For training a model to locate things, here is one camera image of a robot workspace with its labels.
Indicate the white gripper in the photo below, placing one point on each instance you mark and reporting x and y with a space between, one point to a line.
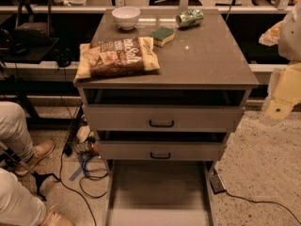
291 37

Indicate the brown sea salt chip bag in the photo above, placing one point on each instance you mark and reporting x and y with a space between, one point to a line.
116 57

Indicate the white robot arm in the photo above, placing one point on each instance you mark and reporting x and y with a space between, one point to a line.
286 35

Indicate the grey drawer cabinet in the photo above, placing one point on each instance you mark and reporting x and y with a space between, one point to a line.
202 66

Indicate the open bottom drawer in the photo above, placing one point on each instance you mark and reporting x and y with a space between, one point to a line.
159 193

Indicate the black bag on side table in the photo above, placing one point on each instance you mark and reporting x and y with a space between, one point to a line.
30 32

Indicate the black power brick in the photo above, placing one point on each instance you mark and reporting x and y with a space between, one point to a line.
217 184

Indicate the green yellow sponge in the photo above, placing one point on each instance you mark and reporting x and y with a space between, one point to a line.
162 35

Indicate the white ceramic bowl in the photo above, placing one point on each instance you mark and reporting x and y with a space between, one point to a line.
126 18

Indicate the tan shoe upper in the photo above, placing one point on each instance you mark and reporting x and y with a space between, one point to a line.
39 152

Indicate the tan shoe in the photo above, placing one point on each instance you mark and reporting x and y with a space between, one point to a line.
52 218
39 152

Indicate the tan shoe lower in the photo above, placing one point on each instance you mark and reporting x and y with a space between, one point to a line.
52 218

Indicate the person's upper leg beige trousers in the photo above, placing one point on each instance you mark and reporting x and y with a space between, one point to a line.
13 130

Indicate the person's leg beige trousers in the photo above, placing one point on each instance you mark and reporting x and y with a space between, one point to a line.
13 130
18 207

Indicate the person's lower leg beige trousers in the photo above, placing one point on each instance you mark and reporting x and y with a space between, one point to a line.
18 207

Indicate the middle drawer with black handle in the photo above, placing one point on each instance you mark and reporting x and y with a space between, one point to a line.
161 151

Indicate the drawer with black handle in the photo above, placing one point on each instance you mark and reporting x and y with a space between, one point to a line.
161 151
161 118

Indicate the top drawer with black handle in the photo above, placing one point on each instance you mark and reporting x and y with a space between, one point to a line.
161 118

